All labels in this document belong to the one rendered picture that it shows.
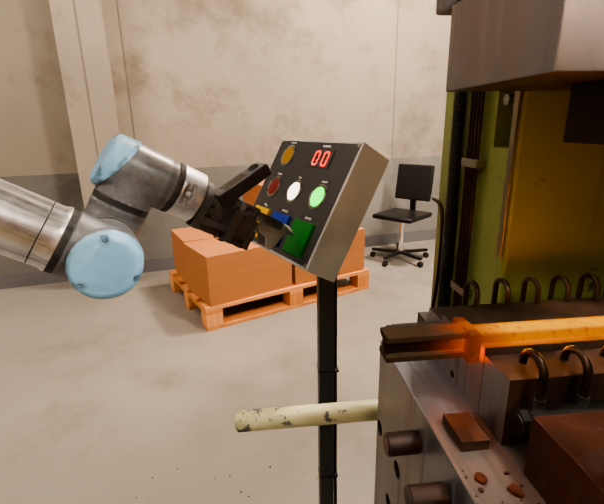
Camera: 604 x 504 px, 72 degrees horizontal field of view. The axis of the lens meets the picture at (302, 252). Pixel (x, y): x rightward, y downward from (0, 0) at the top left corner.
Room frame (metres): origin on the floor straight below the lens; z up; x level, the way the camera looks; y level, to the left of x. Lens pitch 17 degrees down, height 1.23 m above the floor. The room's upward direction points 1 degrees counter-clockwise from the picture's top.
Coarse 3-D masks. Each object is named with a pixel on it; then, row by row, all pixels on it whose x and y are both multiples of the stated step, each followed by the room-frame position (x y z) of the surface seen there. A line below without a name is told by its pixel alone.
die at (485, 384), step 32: (448, 320) 0.49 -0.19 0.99; (480, 320) 0.49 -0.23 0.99; (512, 320) 0.49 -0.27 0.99; (480, 352) 0.41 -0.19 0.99; (512, 352) 0.40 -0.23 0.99; (544, 352) 0.40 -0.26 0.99; (480, 384) 0.40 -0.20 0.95; (512, 384) 0.35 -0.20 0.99; (576, 384) 0.36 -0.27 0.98; (480, 416) 0.39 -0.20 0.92
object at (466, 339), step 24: (384, 336) 0.41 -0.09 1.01; (408, 336) 0.41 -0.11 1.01; (432, 336) 0.41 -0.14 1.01; (456, 336) 0.41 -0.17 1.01; (480, 336) 0.40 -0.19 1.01; (504, 336) 0.42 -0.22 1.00; (528, 336) 0.42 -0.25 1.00; (552, 336) 0.42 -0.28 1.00; (576, 336) 0.43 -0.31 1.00; (408, 360) 0.41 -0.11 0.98
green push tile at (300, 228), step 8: (296, 224) 0.87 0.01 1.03; (304, 224) 0.85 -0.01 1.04; (312, 224) 0.83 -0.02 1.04; (296, 232) 0.86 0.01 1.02; (304, 232) 0.83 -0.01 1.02; (312, 232) 0.82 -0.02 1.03; (288, 240) 0.86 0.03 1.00; (296, 240) 0.84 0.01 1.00; (304, 240) 0.82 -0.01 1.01; (288, 248) 0.85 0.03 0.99; (296, 248) 0.83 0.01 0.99; (304, 248) 0.81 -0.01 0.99; (296, 256) 0.82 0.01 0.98
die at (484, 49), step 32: (480, 0) 0.48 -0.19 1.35; (512, 0) 0.42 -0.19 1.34; (544, 0) 0.38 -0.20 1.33; (576, 0) 0.35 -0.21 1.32; (480, 32) 0.48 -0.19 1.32; (512, 32) 0.42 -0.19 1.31; (544, 32) 0.37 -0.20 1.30; (576, 32) 0.35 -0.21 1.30; (448, 64) 0.55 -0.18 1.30; (480, 64) 0.47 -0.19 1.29; (512, 64) 0.41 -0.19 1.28; (544, 64) 0.37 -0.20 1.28; (576, 64) 0.35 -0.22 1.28
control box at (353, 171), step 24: (288, 144) 1.10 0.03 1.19; (312, 144) 1.00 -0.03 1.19; (336, 144) 0.92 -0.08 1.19; (360, 144) 0.85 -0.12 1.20; (288, 168) 1.04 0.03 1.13; (312, 168) 0.95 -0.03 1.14; (336, 168) 0.88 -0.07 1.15; (360, 168) 0.84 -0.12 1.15; (384, 168) 0.88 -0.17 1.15; (264, 192) 1.07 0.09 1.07; (312, 192) 0.90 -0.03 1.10; (336, 192) 0.83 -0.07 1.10; (360, 192) 0.84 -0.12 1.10; (312, 216) 0.85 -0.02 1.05; (336, 216) 0.81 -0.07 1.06; (360, 216) 0.85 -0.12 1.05; (312, 240) 0.81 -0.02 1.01; (336, 240) 0.81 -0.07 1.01; (312, 264) 0.79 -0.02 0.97; (336, 264) 0.82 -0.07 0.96
